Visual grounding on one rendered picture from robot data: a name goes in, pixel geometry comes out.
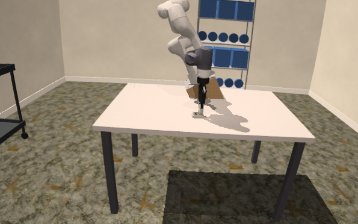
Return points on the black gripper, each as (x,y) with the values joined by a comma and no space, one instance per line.
(202,92)

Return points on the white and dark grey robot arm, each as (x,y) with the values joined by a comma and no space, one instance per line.
(198,61)

